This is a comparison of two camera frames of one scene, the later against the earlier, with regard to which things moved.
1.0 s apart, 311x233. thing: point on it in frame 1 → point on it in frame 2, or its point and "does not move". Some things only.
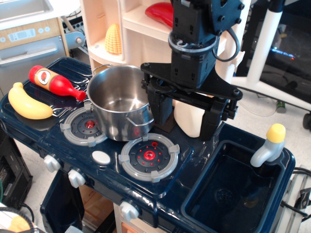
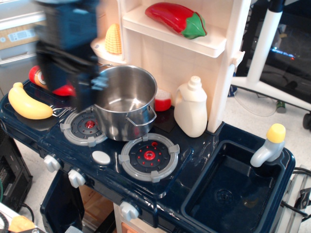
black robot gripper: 192,76 → 66,42
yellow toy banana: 26,105 does not move
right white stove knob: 129,212 does not move
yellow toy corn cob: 112,40 does not move
